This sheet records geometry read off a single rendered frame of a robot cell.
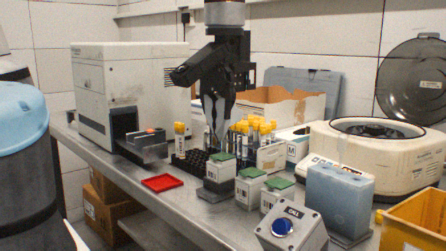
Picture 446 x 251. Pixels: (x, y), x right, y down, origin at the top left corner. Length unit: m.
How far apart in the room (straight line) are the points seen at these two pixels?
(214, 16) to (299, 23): 0.65
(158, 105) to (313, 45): 0.55
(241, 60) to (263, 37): 0.69
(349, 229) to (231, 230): 0.18
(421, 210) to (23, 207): 0.52
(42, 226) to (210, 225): 0.28
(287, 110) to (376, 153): 0.33
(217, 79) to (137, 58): 0.40
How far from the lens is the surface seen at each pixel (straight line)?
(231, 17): 0.62
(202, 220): 0.62
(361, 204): 0.56
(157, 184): 0.76
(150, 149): 0.83
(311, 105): 1.04
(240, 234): 0.58
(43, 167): 0.42
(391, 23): 1.08
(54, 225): 0.45
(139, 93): 0.98
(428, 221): 0.60
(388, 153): 0.70
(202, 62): 0.59
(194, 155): 0.86
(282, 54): 1.28
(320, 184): 0.58
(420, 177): 0.78
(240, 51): 0.65
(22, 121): 0.39
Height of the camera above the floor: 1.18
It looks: 14 degrees down
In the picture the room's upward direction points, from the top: straight up
